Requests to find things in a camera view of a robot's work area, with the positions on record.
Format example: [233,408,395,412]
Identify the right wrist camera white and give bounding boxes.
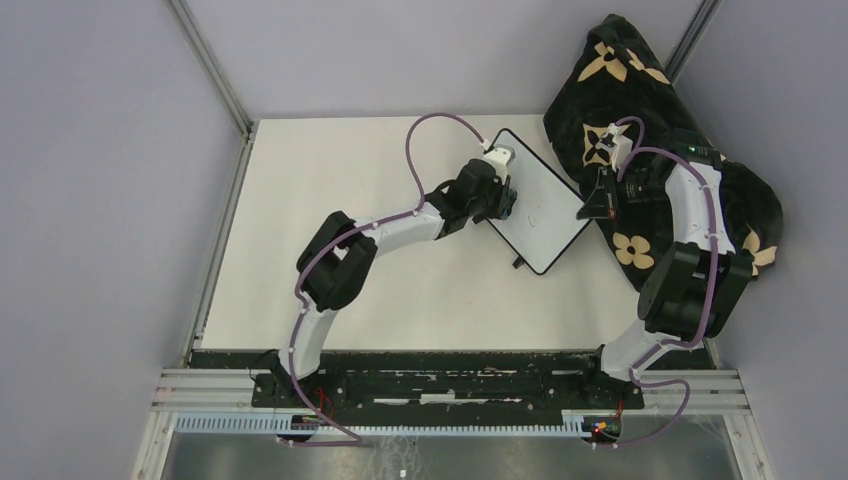
[596,123,633,172]

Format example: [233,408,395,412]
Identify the blue black eraser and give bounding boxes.
[498,187,517,221]

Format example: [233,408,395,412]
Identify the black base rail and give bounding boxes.
[188,349,717,429]

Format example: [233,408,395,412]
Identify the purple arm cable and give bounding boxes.
[589,115,720,449]
[289,113,492,448]

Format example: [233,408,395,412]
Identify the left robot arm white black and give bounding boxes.
[271,149,517,407]

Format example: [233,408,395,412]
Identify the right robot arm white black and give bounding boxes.
[577,136,752,408]

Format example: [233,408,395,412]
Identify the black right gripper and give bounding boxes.
[577,162,669,219]

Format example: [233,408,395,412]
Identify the aluminium frame rails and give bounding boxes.
[132,1,773,479]

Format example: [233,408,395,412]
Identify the white whiteboard black frame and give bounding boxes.
[489,128,590,275]

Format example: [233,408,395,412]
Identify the black blanket cream flowers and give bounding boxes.
[543,14,784,289]

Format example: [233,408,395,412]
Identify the light blue cable duct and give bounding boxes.
[173,413,588,438]

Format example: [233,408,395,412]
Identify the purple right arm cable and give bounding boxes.
[589,115,720,449]

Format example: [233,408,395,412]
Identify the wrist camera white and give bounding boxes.
[480,139,515,183]
[596,123,633,172]

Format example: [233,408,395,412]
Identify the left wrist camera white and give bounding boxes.
[480,139,515,183]

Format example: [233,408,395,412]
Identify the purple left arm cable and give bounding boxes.
[289,113,492,448]

